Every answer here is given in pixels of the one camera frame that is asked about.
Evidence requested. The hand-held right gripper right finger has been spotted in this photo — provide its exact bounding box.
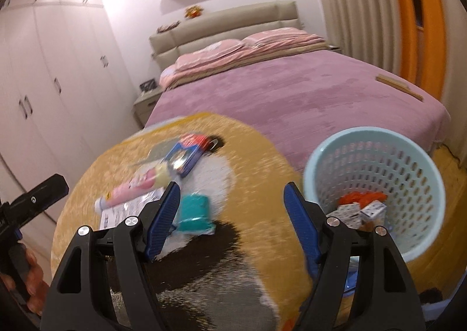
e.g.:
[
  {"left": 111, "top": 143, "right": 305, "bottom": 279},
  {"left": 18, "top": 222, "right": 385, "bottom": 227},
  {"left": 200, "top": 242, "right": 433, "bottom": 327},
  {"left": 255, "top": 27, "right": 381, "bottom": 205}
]
[{"left": 284, "top": 181, "right": 426, "bottom": 331}]

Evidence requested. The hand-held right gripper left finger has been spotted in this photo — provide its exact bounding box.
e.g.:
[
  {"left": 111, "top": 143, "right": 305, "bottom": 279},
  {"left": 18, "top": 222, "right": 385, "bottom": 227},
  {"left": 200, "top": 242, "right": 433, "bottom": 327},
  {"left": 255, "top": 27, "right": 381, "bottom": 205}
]
[{"left": 42, "top": 181, "right": 182, "bottom": 331}]

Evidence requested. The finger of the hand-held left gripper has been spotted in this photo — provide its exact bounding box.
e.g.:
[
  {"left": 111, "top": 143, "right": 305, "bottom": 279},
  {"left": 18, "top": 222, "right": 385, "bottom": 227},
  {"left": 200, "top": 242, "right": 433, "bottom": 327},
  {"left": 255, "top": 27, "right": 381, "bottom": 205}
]
[{"left": 0, "top": 174, "right": 70, "bottom": 240}]

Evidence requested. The white printed box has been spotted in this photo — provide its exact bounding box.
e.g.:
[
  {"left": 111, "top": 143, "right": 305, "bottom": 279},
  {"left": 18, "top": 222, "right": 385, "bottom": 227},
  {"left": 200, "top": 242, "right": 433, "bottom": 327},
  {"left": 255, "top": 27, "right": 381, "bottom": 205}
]
[{"left": 326, "top": 203, "right": 363, "bottom": 230}]

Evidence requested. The orange plastic bag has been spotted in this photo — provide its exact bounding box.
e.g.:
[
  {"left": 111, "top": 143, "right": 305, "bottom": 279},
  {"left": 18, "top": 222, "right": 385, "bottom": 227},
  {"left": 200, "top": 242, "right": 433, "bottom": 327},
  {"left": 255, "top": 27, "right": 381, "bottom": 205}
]
[{"left": 337, "top": 190, "right": 387, "bottom": 208}]

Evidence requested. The light blue plastic basket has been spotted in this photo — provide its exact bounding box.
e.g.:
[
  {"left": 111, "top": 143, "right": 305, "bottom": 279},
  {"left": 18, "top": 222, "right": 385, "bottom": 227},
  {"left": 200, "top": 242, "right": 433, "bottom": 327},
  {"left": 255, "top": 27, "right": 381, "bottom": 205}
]
[{"left": 303, "top": 127, "right": 446, "bottom": 264}]

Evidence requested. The person's left hand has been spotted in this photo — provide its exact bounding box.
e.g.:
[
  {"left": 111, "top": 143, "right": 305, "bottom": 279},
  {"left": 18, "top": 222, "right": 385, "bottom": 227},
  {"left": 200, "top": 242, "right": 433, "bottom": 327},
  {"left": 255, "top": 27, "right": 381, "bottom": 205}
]
[{"left": 0, "top": 251, "right": 49, "bottom": 317}]

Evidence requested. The teal packet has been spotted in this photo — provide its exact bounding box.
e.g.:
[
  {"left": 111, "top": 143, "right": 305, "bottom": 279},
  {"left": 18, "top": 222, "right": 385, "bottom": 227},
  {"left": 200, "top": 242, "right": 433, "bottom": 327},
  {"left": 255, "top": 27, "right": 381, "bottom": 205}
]
[{"left": 172, "top": 193, "right": 217, "bottom": 236}]

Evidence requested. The white flat packet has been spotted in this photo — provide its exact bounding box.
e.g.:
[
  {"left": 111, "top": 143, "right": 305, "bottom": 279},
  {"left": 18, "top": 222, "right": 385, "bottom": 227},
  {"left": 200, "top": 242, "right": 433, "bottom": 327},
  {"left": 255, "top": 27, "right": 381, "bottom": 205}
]
[{"left": 99, "top": 188, "right": 166, "bottom": 234}]

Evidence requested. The pink tube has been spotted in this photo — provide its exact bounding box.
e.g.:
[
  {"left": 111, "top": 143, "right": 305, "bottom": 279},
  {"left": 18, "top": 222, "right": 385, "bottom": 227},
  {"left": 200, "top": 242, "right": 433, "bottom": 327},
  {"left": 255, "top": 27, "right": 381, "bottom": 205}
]
[{"left": 94, "top": 166, "right": 172, "bottom": 213}]

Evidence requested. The blue and red packet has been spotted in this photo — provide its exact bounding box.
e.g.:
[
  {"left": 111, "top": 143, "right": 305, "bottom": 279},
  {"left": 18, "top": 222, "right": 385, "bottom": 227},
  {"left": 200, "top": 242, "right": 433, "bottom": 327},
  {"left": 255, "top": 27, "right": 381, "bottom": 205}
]
[{"left": 164, "top": 133, "right": 209, "bottom": 177}]

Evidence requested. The grey nightstand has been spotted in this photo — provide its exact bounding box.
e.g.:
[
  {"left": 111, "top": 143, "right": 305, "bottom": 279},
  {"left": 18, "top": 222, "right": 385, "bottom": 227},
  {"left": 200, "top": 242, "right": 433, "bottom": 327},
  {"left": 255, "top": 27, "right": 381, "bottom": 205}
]
[{"left": 132, "top": 88, "right": 163, "bottom": 127}]

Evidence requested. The purple bedspread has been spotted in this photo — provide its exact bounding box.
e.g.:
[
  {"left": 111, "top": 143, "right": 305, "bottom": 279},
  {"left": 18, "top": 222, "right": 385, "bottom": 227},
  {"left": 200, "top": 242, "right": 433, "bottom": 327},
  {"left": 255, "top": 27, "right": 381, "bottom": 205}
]
[{"left": 144, "top": 50, "right": 449, "bottom": 175}]

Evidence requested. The white wardrobe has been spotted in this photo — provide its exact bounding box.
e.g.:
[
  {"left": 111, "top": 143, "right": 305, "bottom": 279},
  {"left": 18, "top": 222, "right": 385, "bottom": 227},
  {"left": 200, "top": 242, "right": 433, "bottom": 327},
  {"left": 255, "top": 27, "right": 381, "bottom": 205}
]
[{"left": 0, "top": 0, "right": 147, "bottom": 230}]

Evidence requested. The wooden stick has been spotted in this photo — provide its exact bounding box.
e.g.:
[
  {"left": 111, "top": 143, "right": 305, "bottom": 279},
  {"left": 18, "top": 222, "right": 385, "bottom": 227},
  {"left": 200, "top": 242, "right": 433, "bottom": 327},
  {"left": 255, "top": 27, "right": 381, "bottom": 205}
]
[{"left": 376, "top": 75, "right": 424, "bottom": 102}]

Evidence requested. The pink pillow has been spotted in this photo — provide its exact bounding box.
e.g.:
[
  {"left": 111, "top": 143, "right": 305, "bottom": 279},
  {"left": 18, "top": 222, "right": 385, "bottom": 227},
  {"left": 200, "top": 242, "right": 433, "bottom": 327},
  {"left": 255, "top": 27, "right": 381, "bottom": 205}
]
[
  {"left": 243, "top": 27, "right": 311, "bottom": 48},
  {"left": 175, "top": 38, "right": 245, "bottom": 65}
]

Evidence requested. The beige upholstered bed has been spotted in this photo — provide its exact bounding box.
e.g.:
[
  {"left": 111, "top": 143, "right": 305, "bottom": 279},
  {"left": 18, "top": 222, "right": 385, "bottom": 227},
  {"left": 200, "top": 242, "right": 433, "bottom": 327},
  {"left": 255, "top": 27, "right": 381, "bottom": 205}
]
[{"left": 144, "top": 1, "right": 449, "bottom": 175}]

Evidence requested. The beige curtain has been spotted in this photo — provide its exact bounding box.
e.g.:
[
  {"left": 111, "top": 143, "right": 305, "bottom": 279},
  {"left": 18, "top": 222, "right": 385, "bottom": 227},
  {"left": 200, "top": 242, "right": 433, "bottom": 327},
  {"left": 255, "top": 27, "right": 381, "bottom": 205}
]
[{"left": 306, "top": 0, "right": 405, "bottom": 80}]

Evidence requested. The orange curtain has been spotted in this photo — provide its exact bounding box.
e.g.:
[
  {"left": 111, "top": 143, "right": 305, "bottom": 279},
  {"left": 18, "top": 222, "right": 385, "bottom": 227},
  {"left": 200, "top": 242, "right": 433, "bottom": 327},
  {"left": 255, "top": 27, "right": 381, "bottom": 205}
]
[
  {"left": 385, "top": 0, "right": 420, "bottom": 84},
  {"left": 412, "top": 0, "right": 450, "bottom": 102}
]

